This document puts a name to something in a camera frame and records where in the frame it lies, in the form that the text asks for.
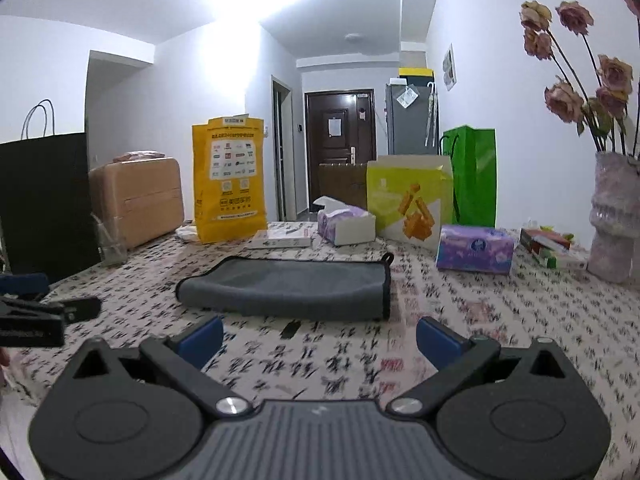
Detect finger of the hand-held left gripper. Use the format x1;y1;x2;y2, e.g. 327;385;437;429
0;273;50;302
0;296;102;323

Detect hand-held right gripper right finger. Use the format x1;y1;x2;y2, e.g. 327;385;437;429
387;316;586;417

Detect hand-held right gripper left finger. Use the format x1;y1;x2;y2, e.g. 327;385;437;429
55;316;253;418

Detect grey towel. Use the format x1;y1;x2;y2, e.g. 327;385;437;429
176;252;393;322

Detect calligraphy print tablecloth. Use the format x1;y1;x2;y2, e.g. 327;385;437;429
0;220;640;480

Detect clear glass cup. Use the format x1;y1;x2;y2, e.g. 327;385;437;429
91;212;129;266

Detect black paper bag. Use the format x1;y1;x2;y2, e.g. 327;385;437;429
0;99;102;286

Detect purple tissue pack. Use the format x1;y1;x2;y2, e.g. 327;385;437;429
435;225;515;276

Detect tan suitcase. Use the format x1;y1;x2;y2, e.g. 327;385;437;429
89;156;185;251

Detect flat white box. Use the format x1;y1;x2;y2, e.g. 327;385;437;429
245;229;314;250

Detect red and green small box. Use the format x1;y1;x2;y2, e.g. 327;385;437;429
519;227;589;270

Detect open purple tissue box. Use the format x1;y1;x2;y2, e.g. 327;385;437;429
312;196;377;247

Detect yellow-green gift bag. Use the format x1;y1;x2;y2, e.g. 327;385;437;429
366;155;455;253

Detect pink cloth bundle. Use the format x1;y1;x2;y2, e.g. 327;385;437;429
112;150;166;163

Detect yellow printed bag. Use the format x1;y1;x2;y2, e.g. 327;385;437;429
192;114;269;244

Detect green paper bag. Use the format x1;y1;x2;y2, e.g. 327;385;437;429
440;125;497;229

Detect pale glass vase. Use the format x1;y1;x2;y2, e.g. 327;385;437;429
587;151;640;284

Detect dark brown entrance door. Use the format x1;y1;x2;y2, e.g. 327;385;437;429
304;89;376;167

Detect grey refrigerator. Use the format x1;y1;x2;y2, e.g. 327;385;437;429
384;79;441;157

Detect yellow and black box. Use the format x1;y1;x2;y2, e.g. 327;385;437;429
398;65;436;86

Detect dried pink roses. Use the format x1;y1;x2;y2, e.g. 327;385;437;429
519;0;640;158

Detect grey side door frame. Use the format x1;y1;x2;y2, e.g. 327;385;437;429
271;74;294;222

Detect wall poster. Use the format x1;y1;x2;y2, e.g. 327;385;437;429
442;43;458;92

